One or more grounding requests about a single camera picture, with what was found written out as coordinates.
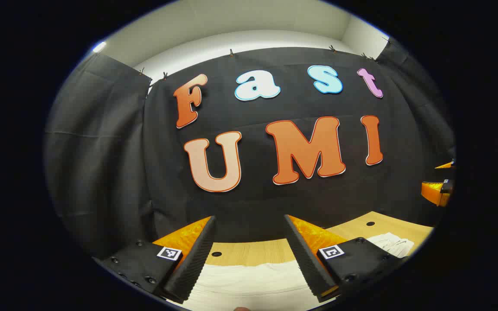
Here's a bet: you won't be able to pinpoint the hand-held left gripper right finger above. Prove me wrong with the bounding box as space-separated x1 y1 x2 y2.
284 215 409 303

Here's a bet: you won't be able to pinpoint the black backdrop cloth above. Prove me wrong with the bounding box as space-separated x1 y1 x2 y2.
44 38 456 260

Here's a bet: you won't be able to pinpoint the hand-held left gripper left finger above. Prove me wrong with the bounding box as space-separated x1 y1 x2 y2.
95 216 217 304

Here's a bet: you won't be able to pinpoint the white jeans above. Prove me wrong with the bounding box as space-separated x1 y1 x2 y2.
186 232 415 311

